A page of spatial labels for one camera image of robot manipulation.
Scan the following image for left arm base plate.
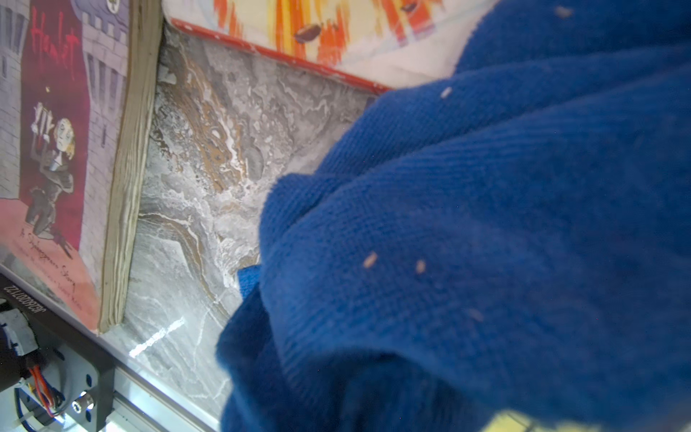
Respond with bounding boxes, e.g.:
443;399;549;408
1;276;115;431

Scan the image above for navy Guiguzi book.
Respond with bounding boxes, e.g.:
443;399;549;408
482;410;599;432

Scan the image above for red manga comic book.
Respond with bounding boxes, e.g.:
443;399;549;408
162;0;496;93

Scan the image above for blue cloth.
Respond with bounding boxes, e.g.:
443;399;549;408
217;1;690;431

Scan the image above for Hamlet purple red book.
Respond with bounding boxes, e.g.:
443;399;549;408
1;1;164;333

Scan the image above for aluminium front rail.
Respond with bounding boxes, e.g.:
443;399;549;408
0;334;222;432

